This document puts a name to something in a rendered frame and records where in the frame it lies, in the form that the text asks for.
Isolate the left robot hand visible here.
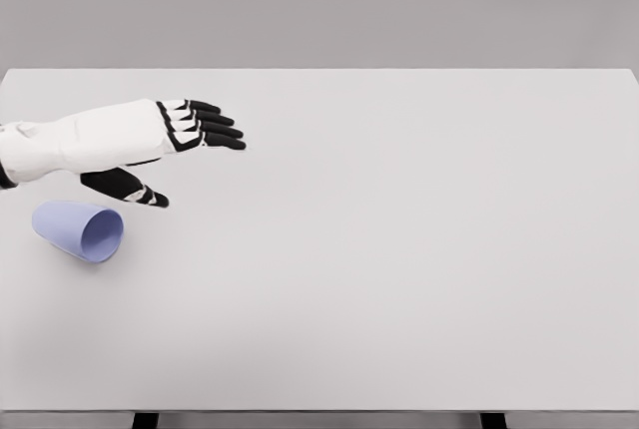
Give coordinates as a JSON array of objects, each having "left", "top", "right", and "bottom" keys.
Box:
[{"left": 58, "top": 98, "right": 248, "bottom": 210}]

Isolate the light blue plastic cup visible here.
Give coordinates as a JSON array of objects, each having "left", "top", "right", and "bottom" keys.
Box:
[{"left": 31, "top": 200, "right": 125, "bottom": 265}]

